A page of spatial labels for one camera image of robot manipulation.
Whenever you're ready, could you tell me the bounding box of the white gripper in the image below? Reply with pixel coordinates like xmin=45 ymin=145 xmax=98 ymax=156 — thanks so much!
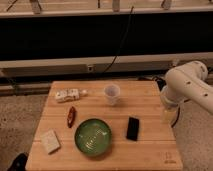
xmin=162 ymin=102 xmax=178 ymax=124

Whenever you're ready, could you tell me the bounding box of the black eraser block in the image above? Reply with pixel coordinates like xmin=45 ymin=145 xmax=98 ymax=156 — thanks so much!
xmin=126 ymin=117 xmax=140 ymax=141

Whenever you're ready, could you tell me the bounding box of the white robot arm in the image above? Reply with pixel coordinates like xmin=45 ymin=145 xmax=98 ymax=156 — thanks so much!
xmin=160 ymin=61 xmax=213 ymax=124

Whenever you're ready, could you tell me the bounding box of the green ribbed bowl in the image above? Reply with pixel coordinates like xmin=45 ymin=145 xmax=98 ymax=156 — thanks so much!
xmin=74 ymin=118 xmax=112 ymax=157

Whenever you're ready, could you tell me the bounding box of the red brown pocket knife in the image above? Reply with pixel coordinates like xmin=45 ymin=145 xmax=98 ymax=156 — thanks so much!
xmin=67 ymin=107 xmax=76 ymax=128

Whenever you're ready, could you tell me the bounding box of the white soap bar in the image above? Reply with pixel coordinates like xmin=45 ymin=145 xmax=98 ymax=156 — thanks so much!
xmin=41 ymin=130 xmax=61 ymax=154

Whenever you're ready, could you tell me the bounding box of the black object at floor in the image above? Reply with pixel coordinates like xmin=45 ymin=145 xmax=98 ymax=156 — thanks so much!
xmin=7 ymin=153 xmax=28 ymax=171

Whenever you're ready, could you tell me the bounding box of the black hanging cable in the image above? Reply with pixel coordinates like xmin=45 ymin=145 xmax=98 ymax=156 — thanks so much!
xmin=100 ymin=5 xmax=135 ymax=75

